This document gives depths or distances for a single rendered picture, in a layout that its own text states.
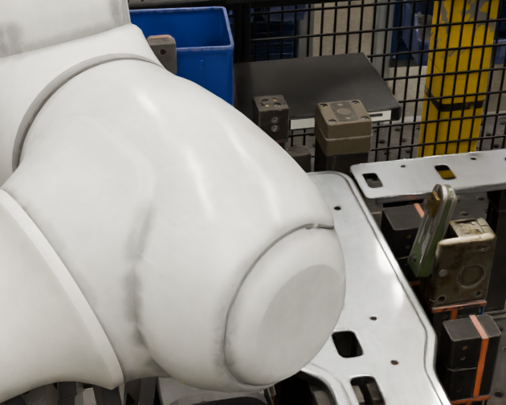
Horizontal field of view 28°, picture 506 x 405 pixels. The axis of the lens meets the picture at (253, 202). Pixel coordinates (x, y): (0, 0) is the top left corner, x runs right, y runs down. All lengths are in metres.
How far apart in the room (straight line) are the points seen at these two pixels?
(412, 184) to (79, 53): 1.12
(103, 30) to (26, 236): 0.15
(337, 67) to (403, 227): 0.44
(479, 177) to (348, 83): 0.32
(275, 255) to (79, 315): 0.08
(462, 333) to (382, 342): 0.11
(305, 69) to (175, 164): 1.44
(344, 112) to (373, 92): 0.14
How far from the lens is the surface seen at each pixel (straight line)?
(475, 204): 2.11
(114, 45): 0.52
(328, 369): 1.24
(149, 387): 0.73
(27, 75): 0.51
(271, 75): 1.82
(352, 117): 1.63
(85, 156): 0.43
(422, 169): 1.62
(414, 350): 1.28
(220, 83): 1.65
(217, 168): 0.41
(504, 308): 1.83
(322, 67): 1.85
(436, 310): 1.46
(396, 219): 1.54
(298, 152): 1.65
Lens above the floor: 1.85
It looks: 34 degrees down
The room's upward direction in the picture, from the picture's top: straight up
